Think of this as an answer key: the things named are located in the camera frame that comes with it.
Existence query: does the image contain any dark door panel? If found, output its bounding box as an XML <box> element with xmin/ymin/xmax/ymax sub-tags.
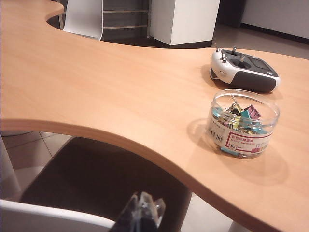
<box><xmin>218</xmin><ymin>0</ymin><xmax>243</xmax><ymax>28</ymax></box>

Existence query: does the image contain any black office chair seat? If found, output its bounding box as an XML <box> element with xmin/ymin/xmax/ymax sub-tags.
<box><xmin>0</xmin><ymin>136</ymin><xmax>193</xmax><ymax>232</ymax></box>

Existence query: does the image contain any pink binder clip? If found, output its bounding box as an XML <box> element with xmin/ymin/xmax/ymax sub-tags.
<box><xmin>245</xmin><ymin>104</ymin><xmax>264</xmax><ymax>121</ymax></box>

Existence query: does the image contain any white moulded chair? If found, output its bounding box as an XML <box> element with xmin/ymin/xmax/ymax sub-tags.
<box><xmin>62</xmin><ymin>0</ymin><xmax>105</xmax><ymax>40</ymax></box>

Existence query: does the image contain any clear round plastic clip box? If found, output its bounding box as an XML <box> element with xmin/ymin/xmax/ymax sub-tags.
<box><xmin>205</xmin><ymin>88</ymin><xmax>281</xmax><ymax>160</ymax></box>

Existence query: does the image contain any dark shelf with metal rails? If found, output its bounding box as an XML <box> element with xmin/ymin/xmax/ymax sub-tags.
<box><xmin>101</xmin><ymin>0</ymin><xmax>150</xmax><ymax>42</ymax></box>

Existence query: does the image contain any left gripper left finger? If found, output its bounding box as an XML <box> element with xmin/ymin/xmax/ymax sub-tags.
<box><xmin>112</xmin><ymin>192</ymin><xmax>143</xmax><ymax>232</ymax></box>

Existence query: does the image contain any white grey RC transmitter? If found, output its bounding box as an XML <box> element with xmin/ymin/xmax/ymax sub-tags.
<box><xmin>209</xmin><ymin>46</ymin><xmax>282</xmax><ymax>94</ymax></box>

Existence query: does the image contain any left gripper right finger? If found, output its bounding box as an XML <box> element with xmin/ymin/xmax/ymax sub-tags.
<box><xmin>140</xmin><ymin>191</ymin><xmax>167</xmax><ymax>232</ymax></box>

